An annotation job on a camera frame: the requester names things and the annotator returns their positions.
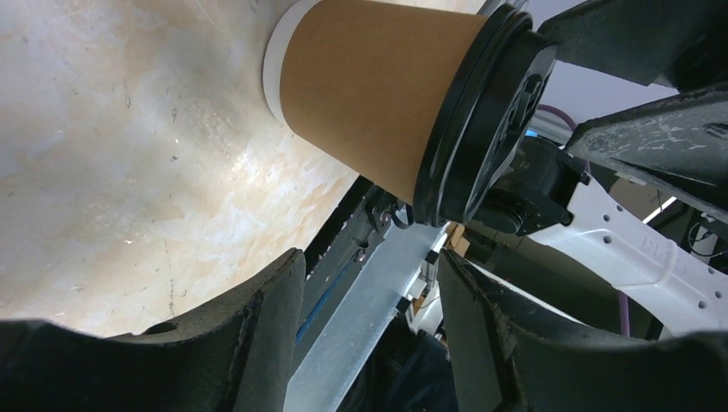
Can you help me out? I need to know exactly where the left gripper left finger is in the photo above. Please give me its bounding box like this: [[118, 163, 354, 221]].
[[1, 249, 306, 411]]

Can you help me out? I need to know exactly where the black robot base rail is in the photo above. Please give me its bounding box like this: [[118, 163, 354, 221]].
[[293, 177, 403, 367]]

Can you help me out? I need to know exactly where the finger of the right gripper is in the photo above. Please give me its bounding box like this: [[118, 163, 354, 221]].
[[567, 85, 727, 221], [538, 0, 727, 87]]

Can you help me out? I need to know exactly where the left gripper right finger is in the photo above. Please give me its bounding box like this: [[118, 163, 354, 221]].
[[438, 251, 727, 411]]

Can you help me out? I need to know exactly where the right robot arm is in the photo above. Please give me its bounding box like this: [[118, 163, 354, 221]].
[[531, 1, 727, 336]]

